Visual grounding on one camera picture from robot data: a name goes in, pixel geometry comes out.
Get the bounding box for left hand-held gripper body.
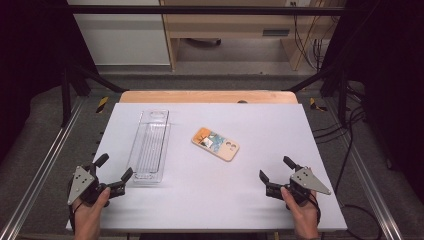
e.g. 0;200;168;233
66;165;112;206

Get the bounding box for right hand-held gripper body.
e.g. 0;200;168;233
288;166;333;207

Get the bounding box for clear plastic tray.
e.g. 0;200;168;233
126;109;172;184

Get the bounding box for beige printed phone case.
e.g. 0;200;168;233
191;126;241;163

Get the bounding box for person's left hand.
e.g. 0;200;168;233
71;186;112;235

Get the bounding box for person's right hand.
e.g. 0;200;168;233
280;186;321;236

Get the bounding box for yellow black tape marker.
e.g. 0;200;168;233
95;96;110;114
308;97;329;113

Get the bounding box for black metal stand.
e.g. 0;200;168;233
283;62;350;126
60;62;130;128

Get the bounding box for black curtain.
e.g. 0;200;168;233
320;0;424;203
0;0;98;165

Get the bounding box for white cabinet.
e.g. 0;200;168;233
66;0;171;67

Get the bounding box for wooden desk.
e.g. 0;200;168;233
159;0;348;72

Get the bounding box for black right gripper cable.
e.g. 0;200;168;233
308;191;323;228

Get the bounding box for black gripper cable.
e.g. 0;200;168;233
67;199;84;234
308;191;323;228

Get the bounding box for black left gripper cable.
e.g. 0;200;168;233
67;199;84;234

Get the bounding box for aluminium rail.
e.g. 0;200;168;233
0;96;86;240
324;98;405;240

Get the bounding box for black floor cables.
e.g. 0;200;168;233
312;81;385;240

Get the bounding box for hanging black desk cables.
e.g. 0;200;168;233
292;1;325;72

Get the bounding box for grey desk handle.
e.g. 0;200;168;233
261;28;291;38

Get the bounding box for black horizontal frame bar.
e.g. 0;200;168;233
66;4;348;17

